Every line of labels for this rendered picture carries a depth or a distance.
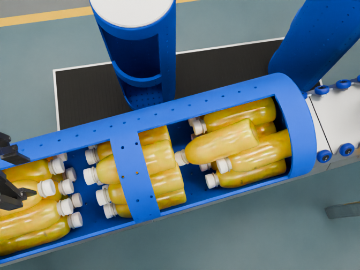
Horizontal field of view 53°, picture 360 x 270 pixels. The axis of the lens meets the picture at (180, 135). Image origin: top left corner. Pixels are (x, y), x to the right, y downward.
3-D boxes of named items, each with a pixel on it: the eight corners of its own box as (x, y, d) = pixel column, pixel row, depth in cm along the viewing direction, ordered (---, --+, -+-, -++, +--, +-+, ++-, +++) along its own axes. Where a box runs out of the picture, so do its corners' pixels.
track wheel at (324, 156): (334, 150, 107) (330, 147, 109) (320, 155, 107) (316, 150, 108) (332, 162, 110) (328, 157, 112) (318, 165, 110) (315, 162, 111)
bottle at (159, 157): (175, 165, 92) (98, 187, 90) (167, 137, 91) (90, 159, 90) (177, 169, 84) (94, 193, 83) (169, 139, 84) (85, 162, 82)
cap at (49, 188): (44, 196, 83) (52, 194, 83) (40, 180, 84) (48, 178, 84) (49, 196, 87) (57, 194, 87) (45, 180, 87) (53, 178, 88)
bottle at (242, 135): (247, 124, 83) (173, 152, 91) (259, 150, 85) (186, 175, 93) (249, 112, 90) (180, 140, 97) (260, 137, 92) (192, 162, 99)
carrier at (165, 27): (121, 71, 203) (127, 119, 196) (84, -42, 119) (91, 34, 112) (171, 65, 205) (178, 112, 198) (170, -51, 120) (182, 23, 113)
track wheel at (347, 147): (357, 144, 108) (352, 140, 109) (343, 148, 107) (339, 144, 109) (354, 155, 111) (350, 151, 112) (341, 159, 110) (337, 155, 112)
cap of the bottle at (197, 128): (199, 118, 93) (192, 119, 93) (203, 132, 92) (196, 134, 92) (197, 120, 97) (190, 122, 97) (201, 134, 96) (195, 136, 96)
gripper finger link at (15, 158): (0, 159, 66) (-1, 155, 67) (16, 165, 73) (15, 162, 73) (16, 155, 67) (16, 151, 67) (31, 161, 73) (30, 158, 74)
